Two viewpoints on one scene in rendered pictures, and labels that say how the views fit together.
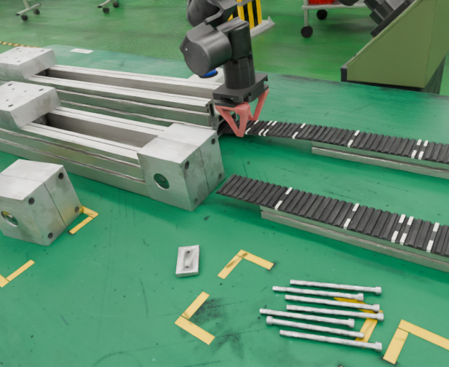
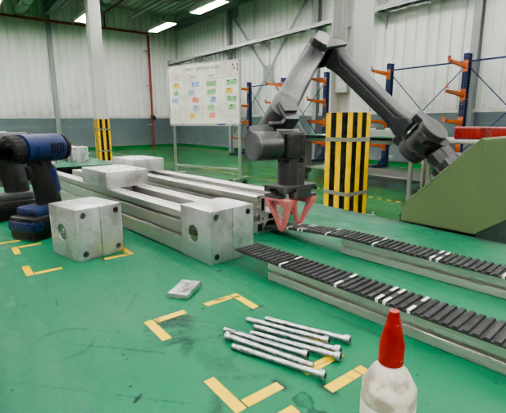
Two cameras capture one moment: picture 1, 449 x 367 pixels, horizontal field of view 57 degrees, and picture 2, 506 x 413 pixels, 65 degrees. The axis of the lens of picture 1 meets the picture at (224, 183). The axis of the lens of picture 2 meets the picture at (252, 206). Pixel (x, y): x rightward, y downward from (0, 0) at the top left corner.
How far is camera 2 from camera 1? 0.24 m
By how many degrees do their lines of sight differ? 25
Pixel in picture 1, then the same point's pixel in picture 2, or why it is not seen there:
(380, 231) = (367, 292)
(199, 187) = (224, 246)
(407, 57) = (456, 201)
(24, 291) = (40, 281)
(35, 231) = (75, 244)
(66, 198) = (112, 230)
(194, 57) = (252, 146)
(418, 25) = (466, 173)
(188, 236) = (197, 278)
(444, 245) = (426, 311)
